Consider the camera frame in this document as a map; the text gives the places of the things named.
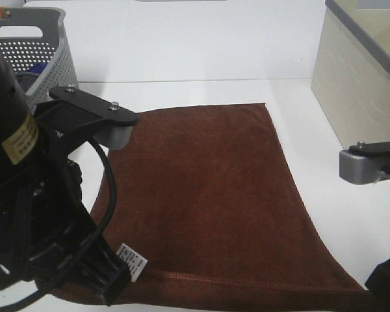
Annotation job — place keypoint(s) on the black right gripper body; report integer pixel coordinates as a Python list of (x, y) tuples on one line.
[(378, 283)]

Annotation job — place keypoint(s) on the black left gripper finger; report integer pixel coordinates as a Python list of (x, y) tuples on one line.
[(101, 271)]

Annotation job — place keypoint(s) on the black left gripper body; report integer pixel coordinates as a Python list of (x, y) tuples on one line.
[(43, 223)]

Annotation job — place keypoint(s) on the brown towel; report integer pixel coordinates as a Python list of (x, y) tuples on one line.
[(206, 196)]

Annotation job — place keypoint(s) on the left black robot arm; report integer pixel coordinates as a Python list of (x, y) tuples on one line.
[(22, 139)]

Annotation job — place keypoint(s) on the white towel care label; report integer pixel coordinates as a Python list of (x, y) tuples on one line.
[(134, 260)]

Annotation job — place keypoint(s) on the dark grey towel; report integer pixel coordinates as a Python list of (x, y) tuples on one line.
[(24, 81)]

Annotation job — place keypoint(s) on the blue towel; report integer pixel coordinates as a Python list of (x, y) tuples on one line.
[(38, 68)]

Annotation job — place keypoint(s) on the grey perforated laundry basket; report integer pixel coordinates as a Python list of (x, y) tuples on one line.
[(34, 35)]

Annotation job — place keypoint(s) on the beige bin with grey rim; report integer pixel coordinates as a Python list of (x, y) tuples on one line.
[(351, 78)]

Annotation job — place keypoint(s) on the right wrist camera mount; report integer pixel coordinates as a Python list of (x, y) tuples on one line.
[(365, 163)]

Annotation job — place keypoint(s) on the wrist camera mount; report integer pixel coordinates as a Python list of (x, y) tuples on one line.
[(73, 117), (365, 163)]

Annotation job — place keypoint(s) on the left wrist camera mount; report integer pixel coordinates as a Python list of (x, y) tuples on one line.
[(73, 117)]

